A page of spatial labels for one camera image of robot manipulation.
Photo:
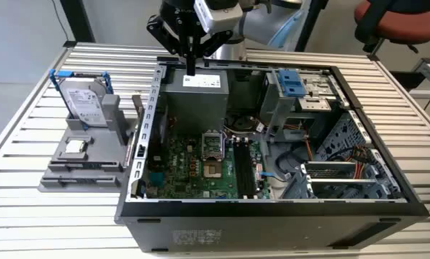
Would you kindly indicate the CPU socket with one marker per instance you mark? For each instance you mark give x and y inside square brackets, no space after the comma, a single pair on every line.
[213,169]

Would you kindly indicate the black metal post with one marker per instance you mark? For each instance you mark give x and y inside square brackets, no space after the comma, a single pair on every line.
[309,24]
[82,19]

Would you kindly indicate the grey metal drive cage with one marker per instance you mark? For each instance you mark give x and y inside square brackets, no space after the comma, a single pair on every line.
[273,108]

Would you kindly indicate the red office chair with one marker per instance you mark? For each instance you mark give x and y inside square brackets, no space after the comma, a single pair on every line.
[409,24]

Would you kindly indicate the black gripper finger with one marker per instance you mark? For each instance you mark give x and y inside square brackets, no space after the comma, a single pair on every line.
[214,43]
[161,32]

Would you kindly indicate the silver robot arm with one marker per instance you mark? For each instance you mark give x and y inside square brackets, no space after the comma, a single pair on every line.
[261,24]

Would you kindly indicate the silver CPU chip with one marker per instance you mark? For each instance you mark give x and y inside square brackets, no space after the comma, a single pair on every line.
[74,147]

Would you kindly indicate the blue plastic drive latch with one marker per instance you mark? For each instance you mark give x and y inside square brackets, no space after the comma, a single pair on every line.
[290,83]

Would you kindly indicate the black PC case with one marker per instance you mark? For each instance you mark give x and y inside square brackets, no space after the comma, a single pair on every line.
[237,232]

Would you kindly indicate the grey metal disk bay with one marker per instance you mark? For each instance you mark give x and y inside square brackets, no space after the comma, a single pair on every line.
[330,166]

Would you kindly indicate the black cooling fan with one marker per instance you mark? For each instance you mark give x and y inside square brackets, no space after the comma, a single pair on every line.
[242,124]

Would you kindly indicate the grey parts rack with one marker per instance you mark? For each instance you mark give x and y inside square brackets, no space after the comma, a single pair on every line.
[103,143]

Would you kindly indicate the hard disk in blue carrier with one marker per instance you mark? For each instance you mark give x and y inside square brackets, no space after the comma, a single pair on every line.
[83,105]

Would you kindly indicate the green motherboard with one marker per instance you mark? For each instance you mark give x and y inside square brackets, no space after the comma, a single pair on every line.
[201,189]

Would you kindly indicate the grey power supply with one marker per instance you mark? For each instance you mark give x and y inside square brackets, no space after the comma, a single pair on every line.
[195,113]

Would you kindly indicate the black RAM slot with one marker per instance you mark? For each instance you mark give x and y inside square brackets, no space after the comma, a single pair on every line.
[242,167]
[250,167]
[246,167]
[237,167]

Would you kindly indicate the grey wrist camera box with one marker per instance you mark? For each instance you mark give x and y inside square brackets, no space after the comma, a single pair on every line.
[222,16]

